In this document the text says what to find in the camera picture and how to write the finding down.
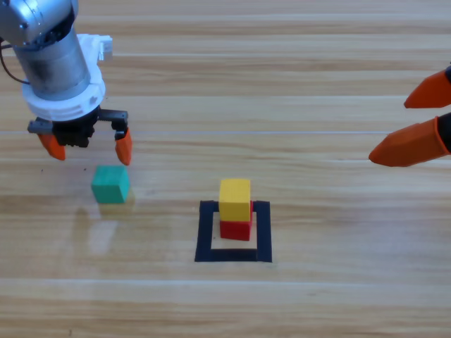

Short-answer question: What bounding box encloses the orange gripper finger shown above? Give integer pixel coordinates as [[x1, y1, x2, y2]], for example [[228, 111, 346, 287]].
[[114, 127, 134, 166], [368, 112, 451, 168], [37, 132, 67, 162], [403, 68, 451, 110]]

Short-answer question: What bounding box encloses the green cube block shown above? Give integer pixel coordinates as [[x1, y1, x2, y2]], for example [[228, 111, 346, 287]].
[[90, 165, 130, 204]]

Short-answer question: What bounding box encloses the yellow cube block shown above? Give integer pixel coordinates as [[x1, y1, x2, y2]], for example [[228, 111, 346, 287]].
[[218, 178, 252, 223]]

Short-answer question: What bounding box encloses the red cube block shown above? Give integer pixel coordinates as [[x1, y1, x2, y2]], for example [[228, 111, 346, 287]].
[[219, 200, 254, 242]]

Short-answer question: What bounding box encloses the black tape square outline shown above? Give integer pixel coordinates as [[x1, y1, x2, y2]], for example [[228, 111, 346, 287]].
[[194, 199, 273, 263]]

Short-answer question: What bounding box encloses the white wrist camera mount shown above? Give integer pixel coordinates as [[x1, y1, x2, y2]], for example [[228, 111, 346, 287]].
[[22, 33, 114, 123]]

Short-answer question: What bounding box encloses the thin black cable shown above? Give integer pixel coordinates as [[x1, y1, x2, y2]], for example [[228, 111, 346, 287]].
[[0, 40, 31, 85]]

